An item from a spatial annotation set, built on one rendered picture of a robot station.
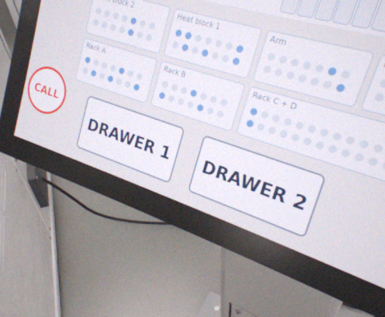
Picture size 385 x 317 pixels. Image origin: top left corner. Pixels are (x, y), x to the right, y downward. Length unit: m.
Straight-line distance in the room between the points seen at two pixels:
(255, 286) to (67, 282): 0.94
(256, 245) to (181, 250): 1.14
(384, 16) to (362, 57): 0.03
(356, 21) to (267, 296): 0.41
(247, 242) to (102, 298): 1.11
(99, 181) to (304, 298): 0.32
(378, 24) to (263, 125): 0.10
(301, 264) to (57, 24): 0.28
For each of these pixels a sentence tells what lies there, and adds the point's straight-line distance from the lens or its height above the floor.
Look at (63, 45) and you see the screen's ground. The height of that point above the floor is 1.05.
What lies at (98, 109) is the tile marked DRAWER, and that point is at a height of 1.02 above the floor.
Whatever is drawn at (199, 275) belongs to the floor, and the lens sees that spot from 1.42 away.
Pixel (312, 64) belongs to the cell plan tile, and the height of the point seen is 1.07.
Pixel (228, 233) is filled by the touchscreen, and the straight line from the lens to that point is 0.34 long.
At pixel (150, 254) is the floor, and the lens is 1.47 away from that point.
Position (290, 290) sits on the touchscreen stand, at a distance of 0.59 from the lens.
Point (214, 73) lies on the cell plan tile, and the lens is 0.33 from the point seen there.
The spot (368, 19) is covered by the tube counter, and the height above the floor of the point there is 1.10.
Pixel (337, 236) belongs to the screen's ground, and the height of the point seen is 0.99.
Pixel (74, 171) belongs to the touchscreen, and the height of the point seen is 0.97.
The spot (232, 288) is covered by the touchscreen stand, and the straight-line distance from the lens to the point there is 0.65.
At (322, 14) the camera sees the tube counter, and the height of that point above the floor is 1.10.
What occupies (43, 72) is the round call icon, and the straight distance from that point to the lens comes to 0.41.
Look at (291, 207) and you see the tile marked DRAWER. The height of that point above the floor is 1.00.
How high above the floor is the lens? 1.25
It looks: 47 degrees down
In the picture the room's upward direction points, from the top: 3 degrees counter-clockwise
